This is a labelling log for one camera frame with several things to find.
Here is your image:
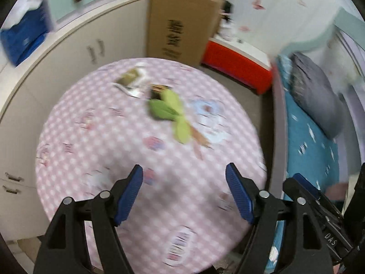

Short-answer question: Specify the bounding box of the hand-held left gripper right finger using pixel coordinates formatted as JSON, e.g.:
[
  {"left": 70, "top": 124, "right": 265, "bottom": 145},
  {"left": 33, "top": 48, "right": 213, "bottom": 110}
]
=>
[{"left": 225, "top": 162, "right": 335, "bottom": 274}]

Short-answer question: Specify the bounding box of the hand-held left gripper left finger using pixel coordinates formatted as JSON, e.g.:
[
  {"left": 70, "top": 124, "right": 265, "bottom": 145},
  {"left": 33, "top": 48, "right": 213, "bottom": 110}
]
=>
[{"left": 33, "top": 164, "right": 144, "bottom": 274}]

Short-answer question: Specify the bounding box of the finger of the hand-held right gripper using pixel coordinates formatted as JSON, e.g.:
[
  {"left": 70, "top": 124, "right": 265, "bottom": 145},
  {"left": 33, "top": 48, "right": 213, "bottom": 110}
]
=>
[{"left": 282, "top": 173, "right": 354, "bottom": 260}]

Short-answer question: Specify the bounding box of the green wrapper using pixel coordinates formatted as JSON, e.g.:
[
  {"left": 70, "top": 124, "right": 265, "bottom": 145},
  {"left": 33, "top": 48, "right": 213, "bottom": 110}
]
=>
[{"left": 148, "top": 90, "right": 193, "bottom": 145}]

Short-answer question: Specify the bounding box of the dark snack packet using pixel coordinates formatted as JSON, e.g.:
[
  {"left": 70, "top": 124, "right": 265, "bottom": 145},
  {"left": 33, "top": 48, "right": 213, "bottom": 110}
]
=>
[{"left": 150, "top": 84, "right": 174, "bottom": 100}]

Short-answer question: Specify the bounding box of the olive and white packet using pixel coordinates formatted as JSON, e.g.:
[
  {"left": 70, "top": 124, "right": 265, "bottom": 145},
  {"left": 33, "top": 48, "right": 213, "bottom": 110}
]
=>
[{"left": 112, "top": 66, "right": 147, "bottom": 97}]

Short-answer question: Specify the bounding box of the person's pink leg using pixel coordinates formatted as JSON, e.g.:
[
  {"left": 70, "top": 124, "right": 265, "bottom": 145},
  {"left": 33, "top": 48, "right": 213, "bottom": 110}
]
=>
[{"left": 325, "top": 181, "right": 350, "bottom": 203}]

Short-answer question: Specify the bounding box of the round table, pink checked cloth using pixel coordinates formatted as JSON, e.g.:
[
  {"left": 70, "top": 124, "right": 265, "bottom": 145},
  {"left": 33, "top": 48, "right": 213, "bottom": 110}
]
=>
[{"left": 34, "top": 58, "right": 269, "bottom": 269}]

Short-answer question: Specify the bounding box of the grey quilt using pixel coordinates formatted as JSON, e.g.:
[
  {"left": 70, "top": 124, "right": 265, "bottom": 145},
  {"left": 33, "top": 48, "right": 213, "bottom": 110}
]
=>
[{"left": 289, "top": 52, "right": 347, "bottom": 140}]

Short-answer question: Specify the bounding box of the red bench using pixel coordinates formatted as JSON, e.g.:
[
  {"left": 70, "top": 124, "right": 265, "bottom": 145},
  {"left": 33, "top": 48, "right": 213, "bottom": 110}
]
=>
[{"left": 201, "top": 38, "right": 273, "bottom": 95}]

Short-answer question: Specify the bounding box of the beige cabinet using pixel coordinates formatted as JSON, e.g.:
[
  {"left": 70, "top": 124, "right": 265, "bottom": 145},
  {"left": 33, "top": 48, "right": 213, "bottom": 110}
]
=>
[{"left": 0, "top": 0, "right": 154, "bottom": 240}]

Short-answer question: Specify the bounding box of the white board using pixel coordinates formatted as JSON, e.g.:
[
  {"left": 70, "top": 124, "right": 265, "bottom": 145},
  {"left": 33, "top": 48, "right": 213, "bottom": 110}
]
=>
[{"left": 212, "top": 33, "right": 273, "bottom": 70}]

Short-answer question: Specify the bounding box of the crumpled white bag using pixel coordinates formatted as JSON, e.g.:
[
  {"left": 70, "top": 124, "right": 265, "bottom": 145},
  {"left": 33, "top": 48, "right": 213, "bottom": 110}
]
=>
[{"left": 219, "top": 20, "right": 243, "bottom": 42}]

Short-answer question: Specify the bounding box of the large cardboard box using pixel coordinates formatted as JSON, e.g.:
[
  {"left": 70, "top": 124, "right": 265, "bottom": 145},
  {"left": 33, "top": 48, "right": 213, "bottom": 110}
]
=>
[{"left": 146, "top": 0, "right": 226, "bottom": 67}]

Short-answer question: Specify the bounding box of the blue plastic pack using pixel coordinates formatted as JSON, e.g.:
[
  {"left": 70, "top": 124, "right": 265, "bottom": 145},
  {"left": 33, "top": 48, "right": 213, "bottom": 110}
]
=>
[{"left": 0, "top": 0, "right": 53, "bottom": 66}]

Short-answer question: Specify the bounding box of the mint white bed frame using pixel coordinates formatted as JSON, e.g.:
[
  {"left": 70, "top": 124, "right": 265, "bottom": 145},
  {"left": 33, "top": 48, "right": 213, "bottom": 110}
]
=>
[{"left": 269, "top": 7, "right": 365, "bottom": 274}]

